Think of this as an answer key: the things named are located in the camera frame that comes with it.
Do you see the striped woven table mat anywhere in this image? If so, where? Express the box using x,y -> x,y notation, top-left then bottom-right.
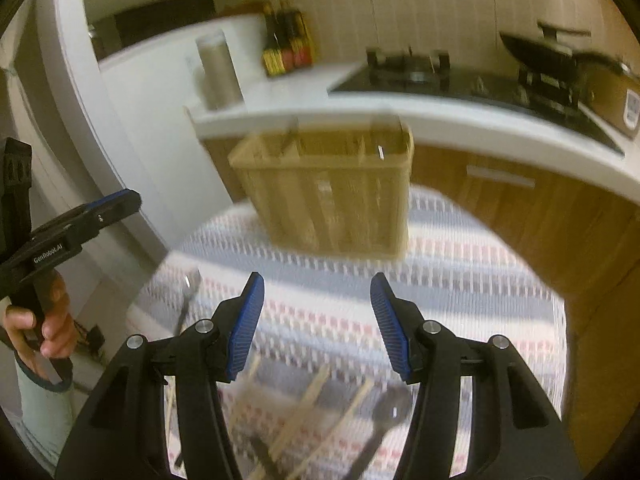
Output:
127,186 -> 567,479

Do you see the black plastic spoon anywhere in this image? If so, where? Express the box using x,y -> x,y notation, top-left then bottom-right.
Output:
345,386 -> 412,480

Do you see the black wok with lid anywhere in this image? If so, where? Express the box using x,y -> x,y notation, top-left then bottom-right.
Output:
499,22 -> 639,81

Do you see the wooden chopstick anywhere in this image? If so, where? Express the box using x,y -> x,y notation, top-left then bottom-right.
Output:
219,354 -> 262,432
286,378 -> 374,480
267,364 -> 330,460

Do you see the person left hand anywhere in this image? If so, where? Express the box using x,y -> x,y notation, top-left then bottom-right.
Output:
2,271 -> 78,384

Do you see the gold rice cooker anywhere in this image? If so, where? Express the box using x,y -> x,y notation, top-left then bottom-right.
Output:
585,64 -> 639,140

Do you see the white refrigerator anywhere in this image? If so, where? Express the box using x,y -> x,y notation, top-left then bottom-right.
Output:
96,12 -> 281,261

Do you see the dark soy sauce bottle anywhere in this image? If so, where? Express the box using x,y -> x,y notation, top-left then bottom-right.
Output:
262,3 -> 286,77

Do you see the gold thermos bottle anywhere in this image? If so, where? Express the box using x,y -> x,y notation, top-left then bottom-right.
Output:
196,30 -> 243,110

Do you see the black gas stove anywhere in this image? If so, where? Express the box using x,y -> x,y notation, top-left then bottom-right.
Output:
330,48 -> 624,156

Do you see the red label sauce bottle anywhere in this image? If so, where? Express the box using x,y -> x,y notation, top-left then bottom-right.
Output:
280,0 -> 314,68

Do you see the beige plastic utensil basket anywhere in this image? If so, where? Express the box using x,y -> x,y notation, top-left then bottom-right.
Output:
229,116 -> 414,259

